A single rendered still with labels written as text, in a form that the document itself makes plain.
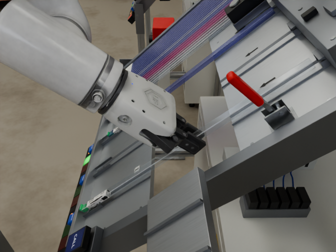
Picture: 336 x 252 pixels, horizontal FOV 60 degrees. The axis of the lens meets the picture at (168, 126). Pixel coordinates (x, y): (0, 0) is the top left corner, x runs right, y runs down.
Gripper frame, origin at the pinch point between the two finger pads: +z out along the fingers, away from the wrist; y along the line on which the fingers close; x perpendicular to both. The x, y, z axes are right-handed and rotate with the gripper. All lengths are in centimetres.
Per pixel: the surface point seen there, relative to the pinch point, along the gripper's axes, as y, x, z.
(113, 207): -3.0, 20.5, -2.0
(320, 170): 21, -1, 51
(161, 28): 90, 16, 5
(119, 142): 16.6, 22.3, -2.3
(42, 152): 92, 123, -5
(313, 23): 0.3, -24.2, -0.4
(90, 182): 7.6, 29.5, -4.5
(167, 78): 94, 36, 24
